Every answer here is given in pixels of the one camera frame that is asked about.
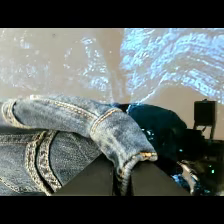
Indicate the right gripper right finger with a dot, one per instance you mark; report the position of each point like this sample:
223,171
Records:
153,181

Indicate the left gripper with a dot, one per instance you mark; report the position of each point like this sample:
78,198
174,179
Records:
210,163

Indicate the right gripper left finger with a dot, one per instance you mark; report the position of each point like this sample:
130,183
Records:
93,180

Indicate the dark blue jeans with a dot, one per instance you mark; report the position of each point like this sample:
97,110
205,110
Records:
66,133

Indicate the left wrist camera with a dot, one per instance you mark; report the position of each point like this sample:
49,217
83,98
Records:
205,113

